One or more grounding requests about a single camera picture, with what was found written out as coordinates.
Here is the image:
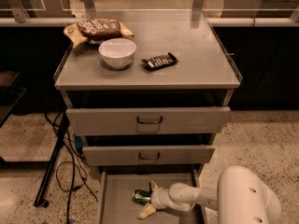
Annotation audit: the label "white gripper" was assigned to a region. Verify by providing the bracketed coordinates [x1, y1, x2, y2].
[137, 180, 174, 220]

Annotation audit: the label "green soda can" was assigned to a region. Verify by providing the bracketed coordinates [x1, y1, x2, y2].
[132, 189, 151, 205]

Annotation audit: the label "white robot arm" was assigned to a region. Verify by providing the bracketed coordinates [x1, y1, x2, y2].
[132, 166, 282, 224]

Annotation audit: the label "bottom grey open drawer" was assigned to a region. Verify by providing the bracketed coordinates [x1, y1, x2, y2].
[95, 172, 207, 224]

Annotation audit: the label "middle grey drawer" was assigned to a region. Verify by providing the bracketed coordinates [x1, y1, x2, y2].
[83, 145, 216, 166]

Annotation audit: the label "top grey drawer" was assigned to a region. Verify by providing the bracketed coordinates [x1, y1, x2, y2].
[66, 107, 230, 135]

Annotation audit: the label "grey metal drawer cabinet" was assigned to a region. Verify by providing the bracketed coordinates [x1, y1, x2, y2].
[53, 9, 243, 224]

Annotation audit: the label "black stand leg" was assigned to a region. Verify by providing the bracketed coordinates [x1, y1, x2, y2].
[34, 113, 69, 207]

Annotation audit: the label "black candy bar wrapper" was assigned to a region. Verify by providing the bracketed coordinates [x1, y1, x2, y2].
[141, 52, 178, 71]

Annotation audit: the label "white ceramic bowl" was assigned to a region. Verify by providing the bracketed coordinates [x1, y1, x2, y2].
[98, 38, 136, 69]

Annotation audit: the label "dark side table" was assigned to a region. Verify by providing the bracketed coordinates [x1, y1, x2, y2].
[0, 71, 26, 127]

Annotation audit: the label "brown chip bag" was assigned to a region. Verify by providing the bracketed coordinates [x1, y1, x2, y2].
[64, 19, 134, 48]

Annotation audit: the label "black floor cables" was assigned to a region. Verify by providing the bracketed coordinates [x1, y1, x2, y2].
[43, 110, 99, 224]

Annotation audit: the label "white horizontal rail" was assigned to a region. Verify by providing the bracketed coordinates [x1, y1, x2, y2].
[0, 18, 299, 27]

